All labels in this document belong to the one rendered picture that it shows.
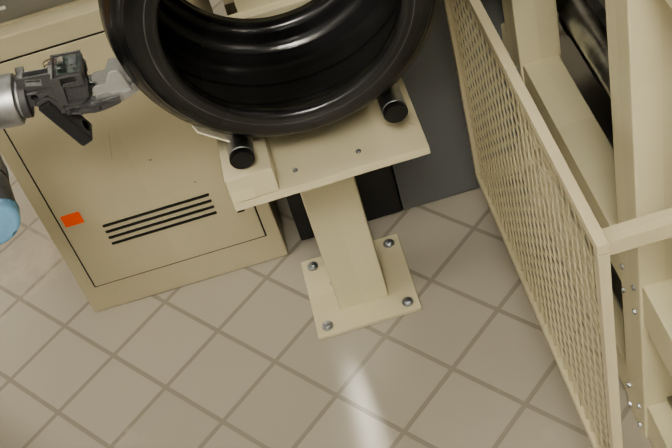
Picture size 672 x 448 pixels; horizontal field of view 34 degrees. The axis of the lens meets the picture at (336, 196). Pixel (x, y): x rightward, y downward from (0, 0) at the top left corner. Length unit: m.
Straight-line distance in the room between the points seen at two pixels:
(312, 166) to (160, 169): 0.78
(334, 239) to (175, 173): 0.43
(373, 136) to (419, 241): 0.93
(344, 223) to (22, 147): 0.77
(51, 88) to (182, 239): 1.06
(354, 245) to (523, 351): 0.47
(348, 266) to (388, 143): 0.74
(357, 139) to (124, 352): 1.14
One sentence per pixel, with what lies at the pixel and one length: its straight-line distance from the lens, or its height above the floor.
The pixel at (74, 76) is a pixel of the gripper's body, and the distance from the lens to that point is 1.90.
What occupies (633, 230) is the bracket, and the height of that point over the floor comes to 0.98.
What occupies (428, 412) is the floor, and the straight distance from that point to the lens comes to 2.62.
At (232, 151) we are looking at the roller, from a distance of 1.94.
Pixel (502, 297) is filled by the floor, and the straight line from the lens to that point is 2.79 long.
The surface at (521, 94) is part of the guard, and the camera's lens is 1.78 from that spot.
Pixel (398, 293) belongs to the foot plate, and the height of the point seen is 0.01.
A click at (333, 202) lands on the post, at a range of 2.56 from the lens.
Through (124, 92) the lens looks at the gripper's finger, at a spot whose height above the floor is 1.05.
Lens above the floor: 2.16
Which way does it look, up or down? 44 degrees down
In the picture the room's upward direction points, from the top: 17 degrees counter-clockwise
